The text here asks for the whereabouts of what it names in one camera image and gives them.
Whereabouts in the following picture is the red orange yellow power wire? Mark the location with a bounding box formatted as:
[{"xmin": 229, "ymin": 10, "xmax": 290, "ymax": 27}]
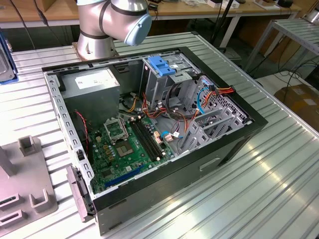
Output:
[{"xmin": 199, "ymin": 84, "xmax": 237, "ymax": 113}]

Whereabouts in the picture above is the hard disk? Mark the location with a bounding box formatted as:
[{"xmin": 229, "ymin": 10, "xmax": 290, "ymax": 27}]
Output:
[{"xmin": 0, "ymin": 26, "xmax": 19, "ymax": 86}]

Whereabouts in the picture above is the grey metal disk bay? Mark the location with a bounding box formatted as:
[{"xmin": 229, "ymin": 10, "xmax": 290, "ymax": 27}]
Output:
[{"xmin": 179, "ymin": 74, "xmax": 252, "ymax": 152}]

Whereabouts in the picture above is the black RAM slot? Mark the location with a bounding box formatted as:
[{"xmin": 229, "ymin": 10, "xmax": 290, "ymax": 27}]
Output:
[
  {"xmin": 134, "ymin": 120, "xmax": 160, "ymax": 160},
  {"xmin": 130, "ymin": 121, "xmax": 156, "ymax": 162},
  {"xmin": 138, "ymin": 119, "xmax": 163, "ymax": 159},
  {"xmin": 142, "ymin": 118, "xmax": 166, "ymax": 157}
]

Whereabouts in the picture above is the grey metal drive cage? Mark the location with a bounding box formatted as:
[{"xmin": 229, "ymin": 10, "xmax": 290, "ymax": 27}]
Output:
[{"xmin": 139, "ymin": 51, "xmax": 200, "ymax": 105}]

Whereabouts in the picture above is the green motherboard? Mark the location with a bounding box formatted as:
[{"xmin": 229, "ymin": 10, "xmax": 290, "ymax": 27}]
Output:
[{"xmin": 87, "ymin": 116, "xmax": 175, "ymax": 195}]

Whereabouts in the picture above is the metal socket cover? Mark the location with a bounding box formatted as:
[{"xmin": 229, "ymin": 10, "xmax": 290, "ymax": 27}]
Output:
[{"xmin": 103, "ymin": 118, "xmax": 129, "ymax": 143}]

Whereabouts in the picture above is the blue plastic bay latch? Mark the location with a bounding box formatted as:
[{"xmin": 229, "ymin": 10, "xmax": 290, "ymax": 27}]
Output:
[{"xmin": 147, "ymin": 56, "xmax": 175, "ymax": 77}]

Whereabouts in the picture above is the blue expansion slot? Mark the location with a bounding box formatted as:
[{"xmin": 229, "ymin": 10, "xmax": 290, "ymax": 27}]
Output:
[{"xmin": 104, "ymin": 163, "xmax": 146, "ymax": 189}]

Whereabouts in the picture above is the black PC case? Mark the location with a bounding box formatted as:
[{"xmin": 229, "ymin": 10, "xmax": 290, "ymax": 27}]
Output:
[{"xmin": 41, "ymin": 46, "xmax": 269, "ymax": 236}]

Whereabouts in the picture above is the grey power supply unit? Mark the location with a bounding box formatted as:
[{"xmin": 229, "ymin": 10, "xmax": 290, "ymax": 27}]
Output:
[{"xmin": 59, "ymin": 67, "xmax": 122, "ymax": 130}]

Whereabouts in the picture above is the grey case rear plate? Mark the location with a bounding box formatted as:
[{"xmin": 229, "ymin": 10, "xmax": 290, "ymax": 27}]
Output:
[{"xmin": 66, "ymin": 165, "xmax": 97, "ymax": 223}]

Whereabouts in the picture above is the black stand pole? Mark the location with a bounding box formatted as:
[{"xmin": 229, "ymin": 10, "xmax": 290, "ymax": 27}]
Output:
[{"xmin": 210, "ymin": 0, "xmax": 235, "ymax": 53}]

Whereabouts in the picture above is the labelled cardboard box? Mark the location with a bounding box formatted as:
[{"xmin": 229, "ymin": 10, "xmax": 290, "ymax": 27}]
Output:
[{"xmin": 274, "ymin": 84, "xmax": 319, "ymax": 125}]

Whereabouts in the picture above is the grey parts rack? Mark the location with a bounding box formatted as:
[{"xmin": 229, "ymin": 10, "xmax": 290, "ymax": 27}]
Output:
[{"xmin": 0, "ymin": 135, "xmax": 59, "ymax": 236}]

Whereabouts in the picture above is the plain brown carton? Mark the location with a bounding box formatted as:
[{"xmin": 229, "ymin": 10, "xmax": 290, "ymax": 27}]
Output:
[{"xmin": 41, "ymin": 0, "xmax": 78, "ymax": 12}]

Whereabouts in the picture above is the metal slat side table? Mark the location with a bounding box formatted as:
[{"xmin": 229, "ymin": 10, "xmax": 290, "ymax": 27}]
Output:
[{"xmin": 245, "ymin": 18, "xmax": 319, "ymax": 73}]

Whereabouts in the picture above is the silver metal cylinder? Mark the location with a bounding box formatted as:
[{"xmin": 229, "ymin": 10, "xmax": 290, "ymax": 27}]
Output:
[{"xmin": 305, "ymin": 9, "xmax": 319, "ymax": 23}]

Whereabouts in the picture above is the multicoloured wire bundle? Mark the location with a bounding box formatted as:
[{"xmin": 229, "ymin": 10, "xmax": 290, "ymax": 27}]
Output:
[{"xmin": 119, "ymin": 91, "xmax": 199, "ymax": 136}]

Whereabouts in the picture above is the short blue labelled wire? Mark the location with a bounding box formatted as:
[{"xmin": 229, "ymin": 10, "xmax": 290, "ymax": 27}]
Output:
[{"xmin": 160, "ymin": 130, "xmax": 184, "ymax": 142}]

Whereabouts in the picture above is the black wire bundle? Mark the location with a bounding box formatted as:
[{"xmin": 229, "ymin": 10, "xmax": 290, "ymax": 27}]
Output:
[{"xmin": 166, "ymin": 83, "xmax": 192, "ymax": 119}]

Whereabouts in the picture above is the blue flat data wire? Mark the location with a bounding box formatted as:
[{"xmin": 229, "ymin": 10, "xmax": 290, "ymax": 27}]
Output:
[{"xmin": 196, "ymin": 79, "xmax": 213, "ymax": 116}]

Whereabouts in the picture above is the red black twisted wire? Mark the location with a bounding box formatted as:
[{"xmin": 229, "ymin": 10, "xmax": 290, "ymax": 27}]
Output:
[{"xmin": 74, "ymin": 110, "xmax": 90, "ymax": 152}]

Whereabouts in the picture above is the square brown base plate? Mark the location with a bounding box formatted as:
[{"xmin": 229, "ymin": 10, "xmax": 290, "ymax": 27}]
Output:
[{"xmin": 71, "ymin": 41, "xmax": 118, "ymax": 62}]

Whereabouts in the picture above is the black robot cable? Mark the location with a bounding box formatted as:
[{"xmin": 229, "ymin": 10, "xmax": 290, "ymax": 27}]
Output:
[{"xmin": 34, "ymin": 0, "xmax": 62, "ymax": 47}]

